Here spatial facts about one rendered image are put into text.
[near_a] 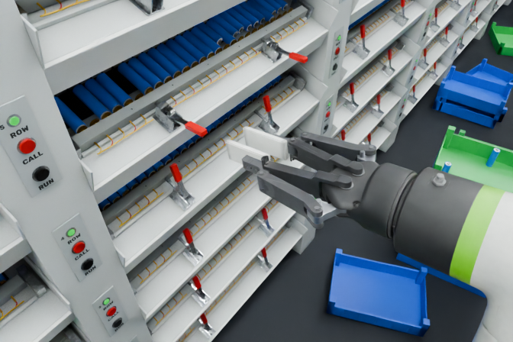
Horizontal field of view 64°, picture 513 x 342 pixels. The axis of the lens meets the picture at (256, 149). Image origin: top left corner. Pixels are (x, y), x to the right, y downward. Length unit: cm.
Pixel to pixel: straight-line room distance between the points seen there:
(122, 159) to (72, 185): 9
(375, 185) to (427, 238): 7
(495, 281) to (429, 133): 178
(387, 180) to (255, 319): 105
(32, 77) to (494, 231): 45
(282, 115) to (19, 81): 63
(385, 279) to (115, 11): 126
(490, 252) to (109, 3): 48
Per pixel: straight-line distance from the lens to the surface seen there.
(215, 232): 97
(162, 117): 65
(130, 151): 62
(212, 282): 111
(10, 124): 48
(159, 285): 91
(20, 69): 47
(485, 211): 40
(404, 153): 200
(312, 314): 143
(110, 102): 65
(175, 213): 77
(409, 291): 154
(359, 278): 152
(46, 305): 73
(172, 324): 108
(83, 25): 53
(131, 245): 75
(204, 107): 69
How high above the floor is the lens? 128
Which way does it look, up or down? 42 degrees down
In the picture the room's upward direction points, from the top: straight up
